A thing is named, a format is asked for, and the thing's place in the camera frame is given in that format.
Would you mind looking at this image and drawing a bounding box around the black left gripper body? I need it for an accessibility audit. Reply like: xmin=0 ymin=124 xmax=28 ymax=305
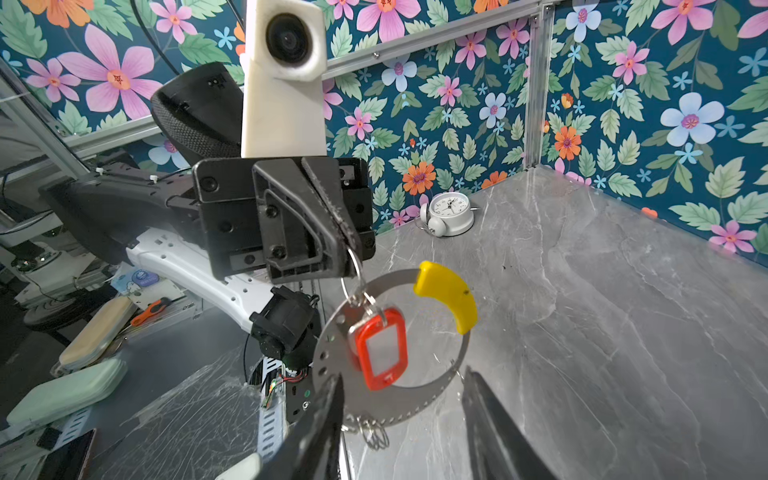
xmin=193 ymin=158 xmax=376 ymax=280

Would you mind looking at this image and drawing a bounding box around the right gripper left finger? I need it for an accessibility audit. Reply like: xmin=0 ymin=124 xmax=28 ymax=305
xmin=256 ymin=374 xmax=345 ymax=480

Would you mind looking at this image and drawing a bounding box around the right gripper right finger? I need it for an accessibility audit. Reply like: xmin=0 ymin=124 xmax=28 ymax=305
xmin=461 ymin=367 xmax=556 ymax=480

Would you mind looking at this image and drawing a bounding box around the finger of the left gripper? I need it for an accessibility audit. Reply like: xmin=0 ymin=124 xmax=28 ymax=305
xmin=252 ymin=158 xmax=350 ymax=285
xmin=301 ymin=156 xmax=363 ymax=256

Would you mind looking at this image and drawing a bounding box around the small silver split ring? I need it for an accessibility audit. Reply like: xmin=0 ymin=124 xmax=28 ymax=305
xmin=339 ymin=245 xmax=368 ymax=307

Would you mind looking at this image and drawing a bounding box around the large grey perforated keyring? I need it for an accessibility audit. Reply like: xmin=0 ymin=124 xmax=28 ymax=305
xmin=313 ymin=261 xmax=478 ymax=431

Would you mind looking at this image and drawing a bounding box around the key with red tag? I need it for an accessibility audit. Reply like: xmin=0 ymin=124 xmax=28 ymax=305
xmin=348 ymin=307 xmax=409 ymax=391

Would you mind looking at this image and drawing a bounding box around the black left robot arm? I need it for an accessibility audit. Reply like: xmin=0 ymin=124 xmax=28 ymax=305
xmin=41 ymin=62 xmax=376 ymax=369

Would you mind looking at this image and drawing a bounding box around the white device at front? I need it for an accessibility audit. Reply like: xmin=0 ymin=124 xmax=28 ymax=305
xmin=215 ymin=453 xmax=262 ymax=480

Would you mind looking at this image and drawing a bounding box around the white alarm clock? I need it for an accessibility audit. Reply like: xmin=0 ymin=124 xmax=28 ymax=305
xmin=420 ymin=192 xmax=475 ymax=238

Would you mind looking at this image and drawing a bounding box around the beige oblong case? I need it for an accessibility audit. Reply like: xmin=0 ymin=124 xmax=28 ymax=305
xmin=59 ymin=296 xmax=137 ymax=372

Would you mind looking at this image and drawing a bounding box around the pale green case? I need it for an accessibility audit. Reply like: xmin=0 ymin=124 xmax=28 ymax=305
xmin=6 ymin=358 xmax=128 ymax=428

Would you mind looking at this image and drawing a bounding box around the dark smartphone on bench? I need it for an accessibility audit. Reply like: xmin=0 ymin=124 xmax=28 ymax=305
xmin=37 ymin=429 xmax=97 ymax=480

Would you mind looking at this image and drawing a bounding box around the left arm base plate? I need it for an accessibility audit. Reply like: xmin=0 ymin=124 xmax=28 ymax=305
xmin=248 ymin=357 xmax=315 ymax=426

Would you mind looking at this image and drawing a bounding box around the orange handled tool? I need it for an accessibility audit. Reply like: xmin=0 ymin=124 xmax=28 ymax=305
xmin=130 ymin=297 xmax=173 ymax=327

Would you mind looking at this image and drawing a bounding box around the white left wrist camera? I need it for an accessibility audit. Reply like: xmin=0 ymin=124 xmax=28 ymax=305
xmin=241 ymin=1 xmax=327 ymax=158

